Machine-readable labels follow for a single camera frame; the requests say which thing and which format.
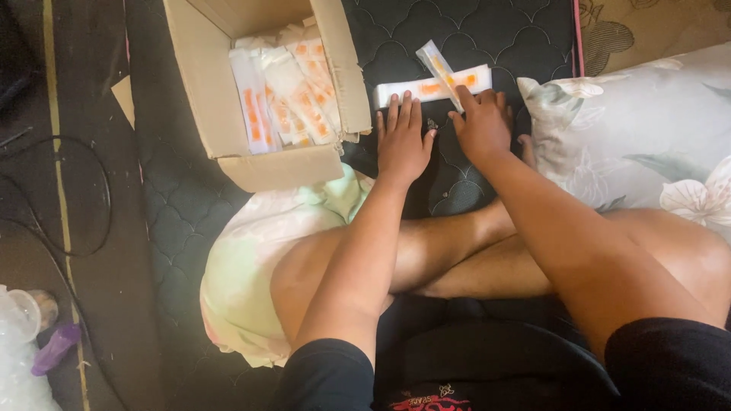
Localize loose cardboard scrap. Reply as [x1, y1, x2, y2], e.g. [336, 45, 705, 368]
[110, 74, 137, 130]

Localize pale green white blanket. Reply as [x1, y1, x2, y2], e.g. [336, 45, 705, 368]
[199, 163, 378, 370]

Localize dark quilted mattress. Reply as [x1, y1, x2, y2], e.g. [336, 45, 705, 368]
[124, 0, 579, 411]

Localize person's right hand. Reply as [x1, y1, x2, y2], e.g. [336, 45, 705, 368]
[448, 85, 514, 167]

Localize black cable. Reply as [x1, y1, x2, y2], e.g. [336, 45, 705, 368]
[0, 134, 113, 259]

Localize brown patterned rug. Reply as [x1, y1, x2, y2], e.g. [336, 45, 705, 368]
[576, 0, 731, 78]

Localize purple plastic object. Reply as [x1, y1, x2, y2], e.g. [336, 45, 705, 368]
[30, 322, 82, 378]

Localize person's legs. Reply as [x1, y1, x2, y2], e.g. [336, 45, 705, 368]
[270, 134, 731, 350]

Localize clear plastic cup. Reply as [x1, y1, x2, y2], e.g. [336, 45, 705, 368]
[0, 288, 43, 344]

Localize brown cardboard box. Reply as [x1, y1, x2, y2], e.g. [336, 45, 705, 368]
[162, 0, 373, 194]

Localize pile of white orange packets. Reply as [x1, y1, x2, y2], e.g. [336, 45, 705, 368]
[228, 22, 345, 156]

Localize clear plastic bag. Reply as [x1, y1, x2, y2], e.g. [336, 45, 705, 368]
[0, 284, 65, 411]

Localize wide white orange-print packet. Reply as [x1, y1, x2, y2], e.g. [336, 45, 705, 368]
[373, 64, 493, 110]

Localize narrow clear orange-print packet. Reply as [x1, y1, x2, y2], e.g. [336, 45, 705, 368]
[415, 39, 467, 114]

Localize person's black clothing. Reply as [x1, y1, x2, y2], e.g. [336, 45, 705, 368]
[267, 294, 731, 411]

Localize floral grey pillow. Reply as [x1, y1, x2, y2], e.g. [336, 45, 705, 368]
[516, 41, 731, 243]

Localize person's left hand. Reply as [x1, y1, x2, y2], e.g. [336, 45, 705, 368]
[376, 91, 438, 187]

